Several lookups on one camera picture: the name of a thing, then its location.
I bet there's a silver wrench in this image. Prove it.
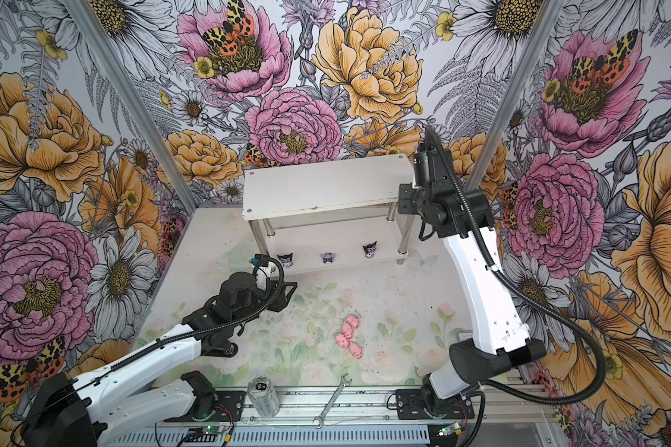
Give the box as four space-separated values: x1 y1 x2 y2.
313 374 352 429

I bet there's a pink pig toy lower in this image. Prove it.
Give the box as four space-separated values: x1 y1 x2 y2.
348 342 363 359

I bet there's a black corrugated cable left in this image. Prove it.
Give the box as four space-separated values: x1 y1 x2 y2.
72 253 286 387

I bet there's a pink pig toy left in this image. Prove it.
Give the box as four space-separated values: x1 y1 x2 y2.
335 333 350 349

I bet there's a green circuit board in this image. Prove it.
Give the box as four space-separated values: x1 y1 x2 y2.
188 426 231 444
437 422 463 438

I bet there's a white two-tier shelf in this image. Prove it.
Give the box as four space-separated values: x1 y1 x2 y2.
242 155 414 273

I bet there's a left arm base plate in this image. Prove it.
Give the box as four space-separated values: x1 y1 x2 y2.
188 391 246 423

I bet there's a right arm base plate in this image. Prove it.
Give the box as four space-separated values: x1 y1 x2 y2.
394 389 475 421

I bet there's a black white kuromi toy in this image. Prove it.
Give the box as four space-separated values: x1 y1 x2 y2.
277 253 294 268

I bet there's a pink pig toy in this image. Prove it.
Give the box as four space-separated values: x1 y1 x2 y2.
341 314 360 340
335 333 350 349
348 342 363 359

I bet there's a green circuit board right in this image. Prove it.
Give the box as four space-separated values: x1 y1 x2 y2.
437 422 463 438

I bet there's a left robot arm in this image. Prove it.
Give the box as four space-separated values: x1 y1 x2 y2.
19 269 297 446

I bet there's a black purple kuromi toy back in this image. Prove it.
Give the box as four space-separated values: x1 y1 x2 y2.
363 241 378 259

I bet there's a black corrugated cable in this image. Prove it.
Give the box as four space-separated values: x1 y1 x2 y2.
72 253 286 387
424 127 608 407

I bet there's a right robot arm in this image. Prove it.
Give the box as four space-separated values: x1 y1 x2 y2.
398 127 545 413

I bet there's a silver drink can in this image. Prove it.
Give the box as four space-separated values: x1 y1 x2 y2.
247 375 281 418

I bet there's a black corrugated cable right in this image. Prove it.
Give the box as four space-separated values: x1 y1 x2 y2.
424 127 608 407

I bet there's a green circuit board left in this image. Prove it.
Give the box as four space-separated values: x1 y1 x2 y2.
188 426 231 444

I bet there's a pink pig toy upper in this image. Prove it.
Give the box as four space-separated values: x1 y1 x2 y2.
341 314 360 340

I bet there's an aluminium front rail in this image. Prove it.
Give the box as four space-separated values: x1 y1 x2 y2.
77 384 560 428

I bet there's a small white clock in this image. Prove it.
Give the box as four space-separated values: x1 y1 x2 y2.
458 330 473 342

